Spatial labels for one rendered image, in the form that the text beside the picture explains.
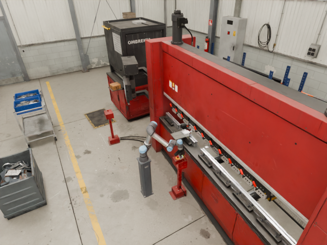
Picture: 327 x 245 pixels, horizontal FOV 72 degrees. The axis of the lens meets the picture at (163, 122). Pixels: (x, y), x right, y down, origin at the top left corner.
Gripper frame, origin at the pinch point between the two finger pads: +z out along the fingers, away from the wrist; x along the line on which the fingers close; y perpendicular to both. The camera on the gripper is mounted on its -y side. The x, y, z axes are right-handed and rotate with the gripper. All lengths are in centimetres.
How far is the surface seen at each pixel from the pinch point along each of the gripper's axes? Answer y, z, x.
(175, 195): -15, 77, -2
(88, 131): -118, 71, 274
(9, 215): -264, 45, 71
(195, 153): 25.0, -1.1, -3.5
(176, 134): 15.0, -14.9, 38.4
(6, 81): -336, 35, 714
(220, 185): 22, -1, -72
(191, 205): 2, 85, -26
